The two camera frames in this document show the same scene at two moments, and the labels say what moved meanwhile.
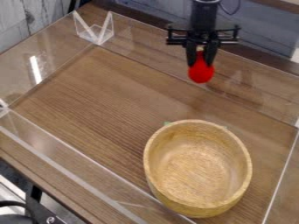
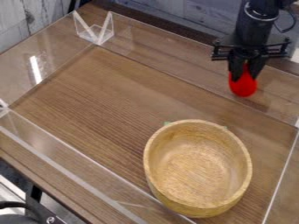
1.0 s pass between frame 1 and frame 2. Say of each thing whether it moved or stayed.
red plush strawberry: moved
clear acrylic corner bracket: stayed
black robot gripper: moved
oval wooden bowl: stayed
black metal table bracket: stayed
